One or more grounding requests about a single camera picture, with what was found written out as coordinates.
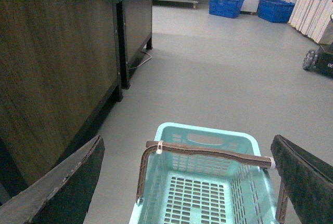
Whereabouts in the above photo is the white floor cable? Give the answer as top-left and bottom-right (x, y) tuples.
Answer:
(127, 49), (152, 70)

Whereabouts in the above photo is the blue crate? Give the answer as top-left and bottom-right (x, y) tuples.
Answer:
(209, 0), (245, 18)
(258, 0), (295, 23)

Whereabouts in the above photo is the dark wooden cabinet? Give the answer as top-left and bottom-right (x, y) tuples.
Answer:
(1, 0), (152, 203)

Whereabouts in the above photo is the light teal plastic basket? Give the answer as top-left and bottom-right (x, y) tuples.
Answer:
(130, 123), (277, 223)

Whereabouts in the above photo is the blue crate right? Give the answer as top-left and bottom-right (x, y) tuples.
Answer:
(258, 0), (295, 23)

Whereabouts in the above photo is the blue crate left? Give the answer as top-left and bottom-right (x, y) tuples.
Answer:
(209, 0), (245, 18)

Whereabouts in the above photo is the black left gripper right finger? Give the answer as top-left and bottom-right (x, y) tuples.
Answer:
(271, 135), (332, 223)

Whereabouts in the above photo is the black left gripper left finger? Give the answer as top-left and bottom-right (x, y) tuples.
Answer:
(1, 135), (105, 223)

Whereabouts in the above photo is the brown basket handle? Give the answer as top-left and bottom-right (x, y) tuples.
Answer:
(130, 141), (279, 223)

